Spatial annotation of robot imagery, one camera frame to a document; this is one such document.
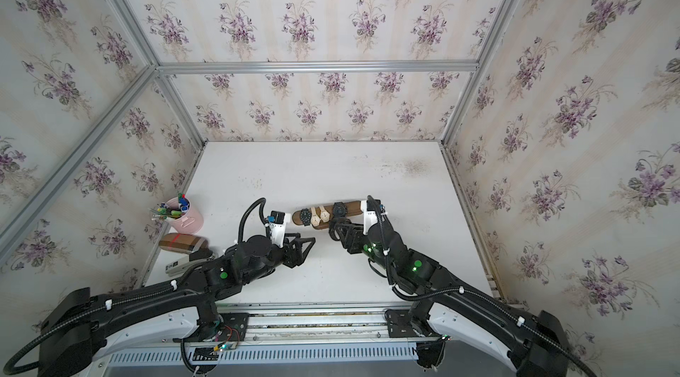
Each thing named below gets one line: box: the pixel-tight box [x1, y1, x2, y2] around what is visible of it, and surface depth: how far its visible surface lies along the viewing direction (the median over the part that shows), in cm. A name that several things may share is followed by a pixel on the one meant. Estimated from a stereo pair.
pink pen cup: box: [149, 192, 205, 234], surface depth 86 cm
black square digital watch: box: [332, 201, 348, 218], surface depth 90 cm
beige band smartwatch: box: [319, 205, 331, 223], surface depth 88 cm
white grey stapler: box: [164, 254, 214, 277], surface depth 83 cm
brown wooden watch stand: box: [291, 200, 364, 229], surface depth 90 cm
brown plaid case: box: [158, 232, 209, 254], surface depth 88 cm
